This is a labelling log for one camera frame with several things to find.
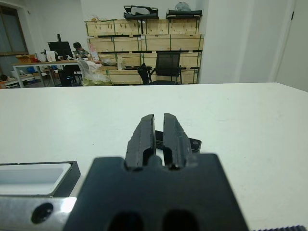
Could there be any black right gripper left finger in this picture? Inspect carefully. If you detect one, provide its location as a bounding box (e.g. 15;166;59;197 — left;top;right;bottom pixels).
125;114;156;168

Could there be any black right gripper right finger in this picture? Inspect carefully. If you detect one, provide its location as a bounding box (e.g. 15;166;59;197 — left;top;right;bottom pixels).
162;112;193;168

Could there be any slim black camera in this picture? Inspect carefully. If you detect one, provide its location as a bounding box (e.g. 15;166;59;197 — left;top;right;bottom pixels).
154;130;202;154

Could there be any black box base white inlay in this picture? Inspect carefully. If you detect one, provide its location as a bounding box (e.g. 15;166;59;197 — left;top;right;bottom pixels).
0;161;81;198

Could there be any orange cardboard box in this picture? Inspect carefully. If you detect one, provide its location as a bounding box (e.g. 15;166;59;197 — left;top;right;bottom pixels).
15;54;37;64

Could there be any black mesh office chair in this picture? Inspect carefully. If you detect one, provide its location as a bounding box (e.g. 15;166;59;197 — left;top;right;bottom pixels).
137;51;187;85

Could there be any yellow-green plastic bag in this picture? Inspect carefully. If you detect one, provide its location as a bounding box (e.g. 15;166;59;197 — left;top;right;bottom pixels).
77;59;113;87

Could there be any black computer tower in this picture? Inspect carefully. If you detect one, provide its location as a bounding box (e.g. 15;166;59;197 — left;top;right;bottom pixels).
58;64;82;87

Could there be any pink packet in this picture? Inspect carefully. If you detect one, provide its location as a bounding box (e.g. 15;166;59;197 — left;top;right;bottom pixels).
89;43;100;62

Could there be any seated person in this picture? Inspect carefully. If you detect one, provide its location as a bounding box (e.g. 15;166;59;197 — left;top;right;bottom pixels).
73;42;90;60

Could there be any black computer monitor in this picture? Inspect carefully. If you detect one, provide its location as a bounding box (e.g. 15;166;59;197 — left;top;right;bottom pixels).
47;41;74;59

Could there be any black carrying case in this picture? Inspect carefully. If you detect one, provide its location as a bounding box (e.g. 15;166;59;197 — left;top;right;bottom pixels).
124;4;160;20
166;8;203;19

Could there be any grey bundle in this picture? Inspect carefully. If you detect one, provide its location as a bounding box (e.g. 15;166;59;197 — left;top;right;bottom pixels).
175;1;192;12

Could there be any white door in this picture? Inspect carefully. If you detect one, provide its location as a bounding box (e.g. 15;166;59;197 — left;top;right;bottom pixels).
275;0;308;93

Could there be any dark framed window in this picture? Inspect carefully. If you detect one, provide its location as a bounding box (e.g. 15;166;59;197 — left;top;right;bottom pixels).
0;4;29;56

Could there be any wooden desk white frame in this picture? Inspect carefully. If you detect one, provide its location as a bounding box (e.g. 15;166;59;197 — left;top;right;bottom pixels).
12;57;102;89

